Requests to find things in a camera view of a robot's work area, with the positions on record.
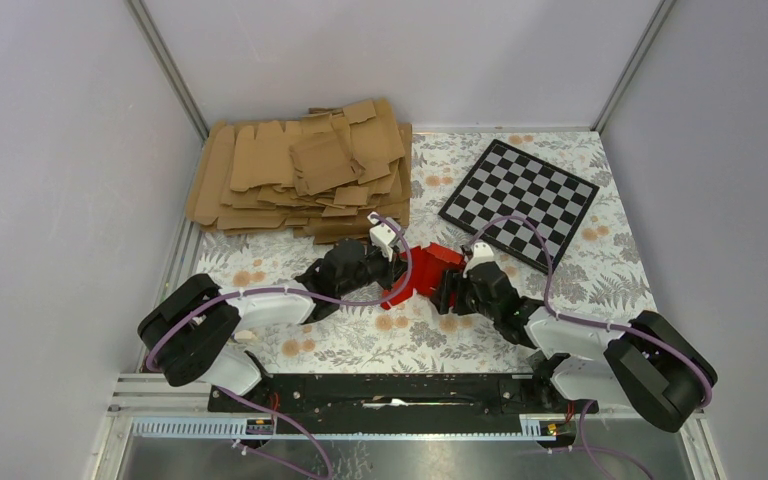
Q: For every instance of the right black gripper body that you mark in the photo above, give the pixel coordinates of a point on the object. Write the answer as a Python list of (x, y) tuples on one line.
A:
[(474, 305)]

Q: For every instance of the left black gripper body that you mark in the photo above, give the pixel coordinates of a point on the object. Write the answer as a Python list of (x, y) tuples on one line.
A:
[(378, 267)]

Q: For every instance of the red paper box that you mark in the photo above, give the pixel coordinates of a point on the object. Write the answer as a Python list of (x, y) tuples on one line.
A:
[(428, 267)]

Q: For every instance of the stack of brown cardboard blanks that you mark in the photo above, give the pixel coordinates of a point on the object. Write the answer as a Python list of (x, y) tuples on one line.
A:
[(318, 175)]

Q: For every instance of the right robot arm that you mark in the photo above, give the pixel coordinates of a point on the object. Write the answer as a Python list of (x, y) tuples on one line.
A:
[(644, 364)]

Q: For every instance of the black white checkerboard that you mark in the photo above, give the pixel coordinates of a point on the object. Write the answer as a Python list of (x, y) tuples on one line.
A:
[(531, 208)]

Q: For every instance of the small yellow white object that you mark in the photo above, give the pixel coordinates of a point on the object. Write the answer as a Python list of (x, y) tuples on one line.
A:
[(243, 336)]

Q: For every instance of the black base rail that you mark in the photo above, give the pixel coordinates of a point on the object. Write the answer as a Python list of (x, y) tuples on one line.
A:
[(489, 404)]

